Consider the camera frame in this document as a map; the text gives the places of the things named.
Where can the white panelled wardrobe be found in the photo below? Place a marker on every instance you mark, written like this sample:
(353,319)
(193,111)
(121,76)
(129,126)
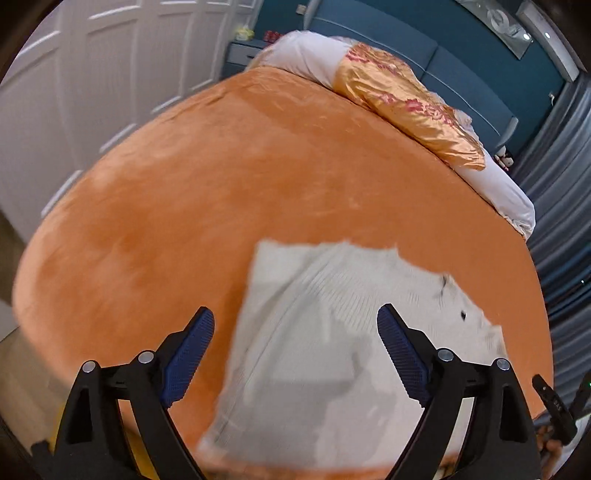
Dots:
(90,74)

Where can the blue bedside table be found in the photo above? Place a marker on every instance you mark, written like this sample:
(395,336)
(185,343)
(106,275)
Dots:
(239,54)

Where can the grey blue curtain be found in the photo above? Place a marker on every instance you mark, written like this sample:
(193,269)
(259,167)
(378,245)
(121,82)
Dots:
(554,171)

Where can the orange floral satin pillow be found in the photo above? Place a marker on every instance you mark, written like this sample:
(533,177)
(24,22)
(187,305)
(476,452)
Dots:
(386,85)

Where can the white rolled duvet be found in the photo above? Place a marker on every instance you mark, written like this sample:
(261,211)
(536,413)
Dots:
(503,198)

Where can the blue upholstered headboard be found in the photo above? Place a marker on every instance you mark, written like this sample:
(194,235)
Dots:
(449,50)

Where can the cream sweater with black hearts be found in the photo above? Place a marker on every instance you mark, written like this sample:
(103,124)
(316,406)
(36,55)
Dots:
(310,390)

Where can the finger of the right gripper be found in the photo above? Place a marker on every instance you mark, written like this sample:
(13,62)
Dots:
(562,421)

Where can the orange plush bed blanket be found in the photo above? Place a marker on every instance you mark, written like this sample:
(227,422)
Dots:
(168,221)

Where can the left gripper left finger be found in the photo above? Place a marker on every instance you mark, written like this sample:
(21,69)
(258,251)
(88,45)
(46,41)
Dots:
(91,441)

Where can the yellow tissue pack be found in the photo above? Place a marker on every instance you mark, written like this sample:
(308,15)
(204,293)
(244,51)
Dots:
(244,33)

